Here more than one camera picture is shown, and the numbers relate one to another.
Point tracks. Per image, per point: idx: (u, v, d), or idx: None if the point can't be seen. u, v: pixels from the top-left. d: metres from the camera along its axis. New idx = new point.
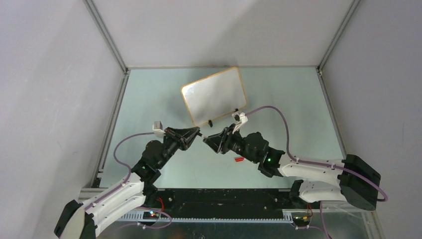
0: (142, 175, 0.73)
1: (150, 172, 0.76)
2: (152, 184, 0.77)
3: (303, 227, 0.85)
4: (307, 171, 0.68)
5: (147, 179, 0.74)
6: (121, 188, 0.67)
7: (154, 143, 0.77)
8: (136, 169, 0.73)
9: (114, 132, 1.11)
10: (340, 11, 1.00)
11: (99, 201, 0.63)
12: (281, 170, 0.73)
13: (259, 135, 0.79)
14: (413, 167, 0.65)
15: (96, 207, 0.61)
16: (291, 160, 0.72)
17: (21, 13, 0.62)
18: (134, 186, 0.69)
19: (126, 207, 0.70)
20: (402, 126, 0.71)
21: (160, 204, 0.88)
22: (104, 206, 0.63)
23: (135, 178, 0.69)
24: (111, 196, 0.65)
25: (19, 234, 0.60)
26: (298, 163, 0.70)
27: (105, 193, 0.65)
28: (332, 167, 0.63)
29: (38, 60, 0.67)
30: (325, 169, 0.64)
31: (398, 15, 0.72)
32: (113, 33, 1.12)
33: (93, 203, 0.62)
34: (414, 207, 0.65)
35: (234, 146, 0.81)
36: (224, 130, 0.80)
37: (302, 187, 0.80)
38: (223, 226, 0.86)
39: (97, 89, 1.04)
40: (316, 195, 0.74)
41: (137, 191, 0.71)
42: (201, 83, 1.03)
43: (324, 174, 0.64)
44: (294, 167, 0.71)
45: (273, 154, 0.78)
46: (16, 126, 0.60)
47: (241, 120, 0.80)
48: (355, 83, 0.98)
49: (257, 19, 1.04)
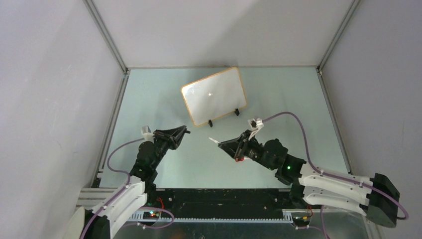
0: (141, 177, 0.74)
1: (148, 172, 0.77)
2: (151, 184, 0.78)
3: (302, 227, 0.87)
4: (332, 185, 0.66)
5: (147, 179, 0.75)
6: (126, 189, 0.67)
7: (145, 144, 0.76)
8: (133, 172, 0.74)
9: (114, 132, 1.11)
10: (340, 12, 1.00)
11: (108, 203, 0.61)
12: (304, 180, 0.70)
13: (277, 142, 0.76)
14: (413, 167, 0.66)
15: (107, 209, 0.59)
16: (315, 171, 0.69)
17: (20, 13, 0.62)
18: (137, 187, 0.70)
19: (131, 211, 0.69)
20: (402, 126, 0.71)
21: (160, 204, 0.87)
22: (114, 208, 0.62)
23: (136, 180, 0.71)
24: (119, 198, 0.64)
25: (19, 234, 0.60)
26: (322, 175, 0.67)
27: (112, 196, 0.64)
28: (360, 184, 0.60)
29: (37, 60, 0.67)
30: (353, 185, 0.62)
31: (399, 15, 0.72)
32: (113, 32, 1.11)
33: (104, 206, 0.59)
34: (413, 207, 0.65)
35: (250, 153, 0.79)
36: (242, 136, 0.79)
37: (307, 190, 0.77)
38: (223, 226, 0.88)
39: (97, 89, 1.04)
40: (325, 202, 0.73)
41: (139, 192, 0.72)
42: (201, 83, 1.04)
43: (352, 190, 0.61)
44: (317, 179, 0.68)
45: (294, 164, 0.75)
46: (16, 126, 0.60)
47: (258, 127, 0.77)
48: (355, 83, 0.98)
49: (257, 19, 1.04)
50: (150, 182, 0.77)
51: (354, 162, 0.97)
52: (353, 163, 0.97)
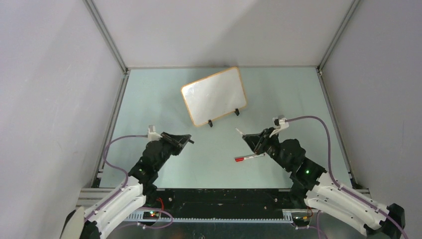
0: (140, 178, 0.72)
1: (148, 174, 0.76)
2: (150, 185, 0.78)
3: (303, 227, 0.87)
4: (346, 202, 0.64)
5: (146, 181, 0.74)
6: (121, 192, 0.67)
7: (153, 142, 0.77)
8: (132, 172, 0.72)
9: (114, 132, 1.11)
10: (340, 11, 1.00)
11: (100, 207, 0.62)
12: (320, 188, 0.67)
13: (296, 143, 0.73)
14: (413, 167, 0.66)
15: (98, 214, 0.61)
16: (333, 182, 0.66)
17: (21, 13, 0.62)
18: (133, 190, 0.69)
19: (128, 210, 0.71)
20: (402, 126, 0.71)
21: (160, 204, 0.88)
22: (106, 212, 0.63)
23: (134, 181, 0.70)
24: (112, 201, 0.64)
25: (19, 234, 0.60)
26: (340, 189, 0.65)
27: (106, 199, 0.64)
28: (376, 209, 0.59)
29: (37, 60, 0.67)
30: (368, 208, 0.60)
31: (398, 15, 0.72)
32: (113, 32, 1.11)
33: (95, 211, 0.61)
34: (414, 207, 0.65)
35: (269, 149, 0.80)
36: (263, 132, 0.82)
37: (311, 194, 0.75)
38: (223, 226, 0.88)
39: (97, 89, 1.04)
40: (325, 209, 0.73)
41: (137, 193, 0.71)
42: (201, 83, 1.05)
43: (366, 212, 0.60)
44: (333, 192, 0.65)
45: (316, 170, 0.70)
46: (16, 125, 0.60)
47: (280, 125, 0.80)
48: (355, 83, 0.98)
49: (257, 19, 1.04)
50: (148, 184, 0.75)
51: (355, 162, 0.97)
52: (353, 163, 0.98)
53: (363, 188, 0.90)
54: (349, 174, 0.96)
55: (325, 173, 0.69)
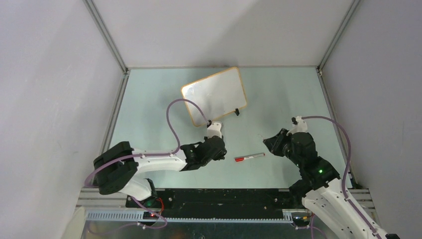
0: (188, 157, 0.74)
1: (196, 158, 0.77)
2: (189, 170, 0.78)
3: (302, 227, 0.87)
4: (346, 214, 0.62)
5: (190, 163, 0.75)
6: (168, 157, 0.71)
7: (218, 138, 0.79)
8: (184, 147, 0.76)
9: (114, 131, 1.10)
10: (340, 11, 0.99)
11: (148, 156, 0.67)
12: (326, 191, 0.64)
13: (308, 135, 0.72)
14: (412, 167, 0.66)
15: (142, 160, 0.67)
16: (342, 191, 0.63)
17: (21, 12, 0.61)
18: (176, 163, 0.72)
19: (141, 189, 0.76)
20: (402, 126, 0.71)
21: (160, 204, 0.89)
22: (147, 163, 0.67)
23: (181, 156, 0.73)
24: (157, 159, 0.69)
25: (17, 234, 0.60)
26: (346, 200, 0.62)
27: (156, 153, 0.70)
28: (374, 232, 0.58)
29: (37, 59, 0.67)
30: (366, 227, 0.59)
31: (399, 15, 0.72)
32: (113, 32, 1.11)
33: (143, 155, 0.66)
34: (413, 207, 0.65)
35: (284, 146, 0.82)
36: (280, 131, 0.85)
37: (311, 195, 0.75)
38: (223, 226, 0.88)
39: (97, 88, 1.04)
40: (318, 212, 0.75)
41: (174, 167, 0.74)
42: (201, 83, 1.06)
43: (362, 231, 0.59)
44: (338, 200, 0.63)
45: (330, 171, 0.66)
46: (16, 125, 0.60)
47: (298, 123, 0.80)
48: (355, 83, 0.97)
49: (257, 19, 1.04)
50: (189, 167, 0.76)
51: (355, 162, 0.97)
52: (353, 163, 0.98)
53: (363, 188, 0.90)
54: (349, 173, 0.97)
55: (337, 179, 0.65)
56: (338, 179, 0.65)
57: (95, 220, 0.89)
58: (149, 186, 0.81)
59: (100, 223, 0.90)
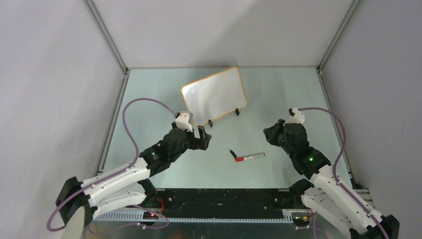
0: (152, 161, 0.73)
1: (160, 160, 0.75)
2: (159, 171, 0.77)
3: (302, 227, 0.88)
4: (339, 198, 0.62)
5: (156, 166, 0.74)
6: (125, 173, 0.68)
7: (176, 130, 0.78)
8: (145, 154, 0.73)
9: (115, 131, 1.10)
10: (340, 11, 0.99)
11: (98, 182, 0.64)
12: (318, 178, 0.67)
13: (301, 126, 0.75)
14: (412, 167, 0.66)
15: (94, 189, 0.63)
16: (333, 177, 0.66)
17: (21, 12, 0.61)
18: (138, 173, 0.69)
19: (127, 199, 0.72)
20: (402, 127, 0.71)
21: (160, 204, 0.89)
22: (103, 189, 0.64)
23: (141, 164, 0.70)
24: (111, 180, 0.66)
25: (17, 234, 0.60)
26: (338, 185, 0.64)
27: (107, 175, 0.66)
28: (368, 214, 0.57)
29: (37, 59, 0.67)
30: (360, 209, 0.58)
31: (399, 15, 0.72)
32: (112, 32, 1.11)
33: (92, 185, 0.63)
34: (413, 207, 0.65)
35: (279, 137, 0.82)
36: (277, 121, 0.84)
37: (310, 192, 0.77)
38: (223, 226, 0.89)
39: (97, 88, 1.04)
40: (317, 208, 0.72)
41: (142, 177, 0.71)
42: (201, 83, 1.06)
43: (356, 213, 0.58)
44: (329, 184, 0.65)
45: (320, 159, 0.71)
46: (16, 125, 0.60)
47: (294, 114, 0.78)
48: (355, 83, 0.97)
49: (257, 18, 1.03)
50: (157, 171, 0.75)
51: (355, 162, 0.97)
52: (353, 163, 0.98)
53: (363, 188, 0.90)
54: (349, 173, 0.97)
55: (328, 165, 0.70)
56: (329, 166, 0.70)
57: (95, 220, 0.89)
58: (140, 189, 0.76)
59: (100, 223, 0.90)
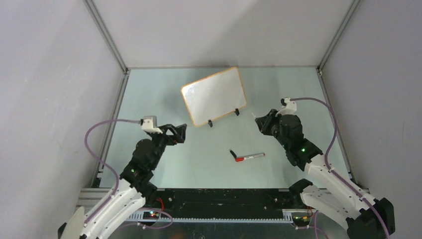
0: (133, 179, 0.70)
1: (141, 174, 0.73)
2: (147, 182, 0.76)
3: (302, 227, 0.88)
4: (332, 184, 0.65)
5: (140, 182, 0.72)
6: (112, 199, 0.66)
7: (142, 142, 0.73)
8: (124, 174, 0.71)
9: (114, 132, 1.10)
10: (340, 11, 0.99)
11: (89, 219, 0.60)
12: (310, 167, 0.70)
13: (296, 118, 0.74)
14: (412, 167, 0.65)
15: (88, 227, 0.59)
16: (325, 165, 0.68)
17: (20, 12, 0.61)
18: (125, 194, 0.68)
19: (127, 212, 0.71)
20: (402, 127, 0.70)
21: (160, 204, 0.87)
22: (96, 223, 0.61)
23: (124, 186, 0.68)
24: (101, 211, 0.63)
25: (17, 233, 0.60)
26: (330, 173, 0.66)
27: (95, 209, 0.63)
28: (360, 197, 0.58)
29: (37, 59, 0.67)
30: (352, 194, 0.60)
31: (399, 14, 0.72)
32: (112, 32, 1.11)
33: (84, 224, 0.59)
34: (413, 207, 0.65)
35: (272, 127, 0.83)
36: (270, 111, 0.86)
37: (308, 188, 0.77)
38: (222, 226, 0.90)
39: (97, 88, 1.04)
40: (316, 205, 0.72)
41: (131, 196, 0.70)
42: (201, 83, 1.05)
43: (349, 198, 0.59)
44: (321, 173, 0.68)
45: (312, 149, 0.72)
46: (16, 125, 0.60)
47: (286, 105, 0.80)
48: (355, 82, 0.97)
49: (257, 18, 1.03)
50: (143, 183, 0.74)
51: (355, 162, 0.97)
52: (353, 163, 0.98)
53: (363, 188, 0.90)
54: (349, 173, 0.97)
55: (320, 154, 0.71)
56: (321, 154, 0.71)
57: None
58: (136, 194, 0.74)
59: None
